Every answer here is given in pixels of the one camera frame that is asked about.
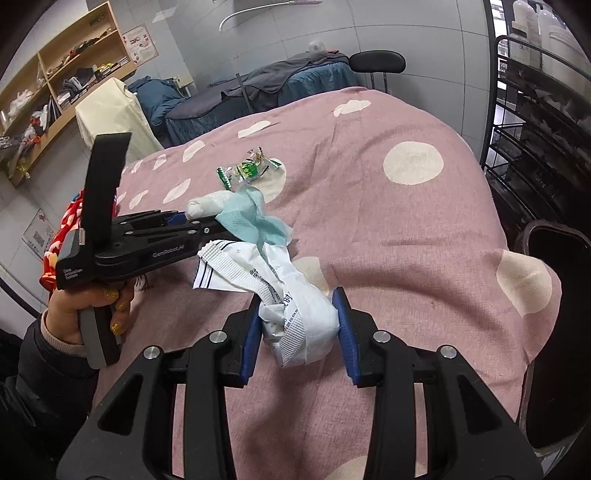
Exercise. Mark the black metal cart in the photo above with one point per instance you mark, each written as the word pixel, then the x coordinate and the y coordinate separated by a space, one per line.
pixel 531 138

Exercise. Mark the cream cloth cover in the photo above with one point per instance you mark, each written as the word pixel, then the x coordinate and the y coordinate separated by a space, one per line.
pixel 115 115

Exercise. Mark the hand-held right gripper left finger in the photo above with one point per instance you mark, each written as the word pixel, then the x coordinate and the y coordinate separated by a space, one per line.
pixel 251 344

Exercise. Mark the person's left hand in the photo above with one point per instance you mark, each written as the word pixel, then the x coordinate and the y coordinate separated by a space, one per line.
pixel 64 314

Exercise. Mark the blue covered massage bed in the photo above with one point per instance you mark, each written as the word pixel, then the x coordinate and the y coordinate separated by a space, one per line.
pixel 198 117

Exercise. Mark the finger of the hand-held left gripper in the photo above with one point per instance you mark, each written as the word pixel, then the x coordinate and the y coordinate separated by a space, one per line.
pixel 203 230
pixel 152 217

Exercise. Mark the large white jug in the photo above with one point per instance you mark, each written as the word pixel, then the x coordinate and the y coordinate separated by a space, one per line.
pixel 575 55

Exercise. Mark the wooden bookcase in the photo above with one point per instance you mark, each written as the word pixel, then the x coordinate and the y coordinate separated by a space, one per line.
pixel 117 46

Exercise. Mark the black trash bin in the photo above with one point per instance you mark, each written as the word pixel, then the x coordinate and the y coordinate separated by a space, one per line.
pixel 558 332

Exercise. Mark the pink polka dot blanket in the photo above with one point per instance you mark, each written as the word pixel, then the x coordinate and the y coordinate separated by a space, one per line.
pixel 392 240

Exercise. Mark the blue quilt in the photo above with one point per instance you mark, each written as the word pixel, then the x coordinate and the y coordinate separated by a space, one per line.
pixel 157 99

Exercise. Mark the grey towel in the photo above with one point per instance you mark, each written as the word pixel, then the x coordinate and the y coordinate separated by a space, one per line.
pixel 286 69

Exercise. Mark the white plastic packet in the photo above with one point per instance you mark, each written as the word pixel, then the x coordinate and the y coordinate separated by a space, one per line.
pixel 300 318

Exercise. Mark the white tissue wad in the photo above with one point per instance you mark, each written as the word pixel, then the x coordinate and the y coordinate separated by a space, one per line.
pixel 203 205

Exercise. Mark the black chair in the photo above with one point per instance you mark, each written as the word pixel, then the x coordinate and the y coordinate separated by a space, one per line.
pixel 376 60

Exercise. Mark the white wall notice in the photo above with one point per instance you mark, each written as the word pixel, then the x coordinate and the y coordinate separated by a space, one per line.
pixel 37 235

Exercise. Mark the person's left forearm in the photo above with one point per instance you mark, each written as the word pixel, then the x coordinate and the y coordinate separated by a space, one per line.
pixel 41 383

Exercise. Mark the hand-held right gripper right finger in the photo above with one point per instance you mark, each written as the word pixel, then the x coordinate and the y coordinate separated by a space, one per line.
pixel 344 323

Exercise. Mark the red printed cloth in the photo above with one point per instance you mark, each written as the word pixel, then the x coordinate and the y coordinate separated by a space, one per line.
pixel 64 226

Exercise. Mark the teal paper napkin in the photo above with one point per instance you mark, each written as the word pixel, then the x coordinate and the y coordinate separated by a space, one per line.
pixel 249 217

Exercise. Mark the wall poster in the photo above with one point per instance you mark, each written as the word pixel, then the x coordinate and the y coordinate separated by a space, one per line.
pixel 141 46

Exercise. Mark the clear green candy wrapper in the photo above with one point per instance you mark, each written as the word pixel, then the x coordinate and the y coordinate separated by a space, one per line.
pixel 249 170

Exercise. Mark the white floor lamp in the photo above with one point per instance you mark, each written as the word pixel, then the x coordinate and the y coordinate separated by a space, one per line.
pixel 231 16

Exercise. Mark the tall white pump bottle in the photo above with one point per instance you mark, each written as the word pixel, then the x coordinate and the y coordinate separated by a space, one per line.
pixel 526 23

